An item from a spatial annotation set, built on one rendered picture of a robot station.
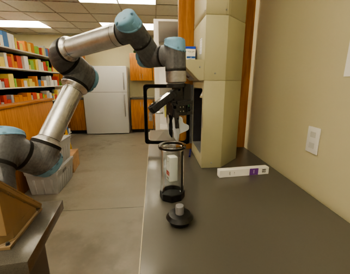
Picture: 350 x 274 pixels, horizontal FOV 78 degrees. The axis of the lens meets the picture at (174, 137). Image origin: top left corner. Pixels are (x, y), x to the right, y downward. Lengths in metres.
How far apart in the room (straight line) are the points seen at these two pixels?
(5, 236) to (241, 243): 0.69
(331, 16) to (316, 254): 0.85
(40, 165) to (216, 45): 0.93
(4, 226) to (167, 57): 0.71
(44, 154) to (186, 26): 1.09
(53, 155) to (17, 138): 0.14
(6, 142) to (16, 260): 0.36
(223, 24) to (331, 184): 0.84
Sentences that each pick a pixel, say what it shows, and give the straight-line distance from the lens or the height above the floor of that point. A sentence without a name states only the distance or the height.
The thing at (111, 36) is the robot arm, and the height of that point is 1.55.
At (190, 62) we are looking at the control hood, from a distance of 1.13.
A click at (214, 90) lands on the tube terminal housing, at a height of 1.36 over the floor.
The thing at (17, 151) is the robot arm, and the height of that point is 1.17.
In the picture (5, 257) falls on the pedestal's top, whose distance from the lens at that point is 0.82.
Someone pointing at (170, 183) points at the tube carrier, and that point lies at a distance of 0.86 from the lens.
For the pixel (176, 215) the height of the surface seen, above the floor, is 0.98.
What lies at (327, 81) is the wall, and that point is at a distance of 1.07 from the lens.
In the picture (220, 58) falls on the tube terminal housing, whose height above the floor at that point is 1.52.
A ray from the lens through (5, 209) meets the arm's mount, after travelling 0.80.
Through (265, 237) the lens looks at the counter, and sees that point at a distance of 0.79.
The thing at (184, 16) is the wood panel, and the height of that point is 1.80.
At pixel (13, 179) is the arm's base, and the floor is 1.10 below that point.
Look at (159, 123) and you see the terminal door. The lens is 1.46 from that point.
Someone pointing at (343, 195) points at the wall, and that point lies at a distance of 1.03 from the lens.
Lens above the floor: 1.40
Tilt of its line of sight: 14 degrees down
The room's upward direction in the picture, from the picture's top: straight up
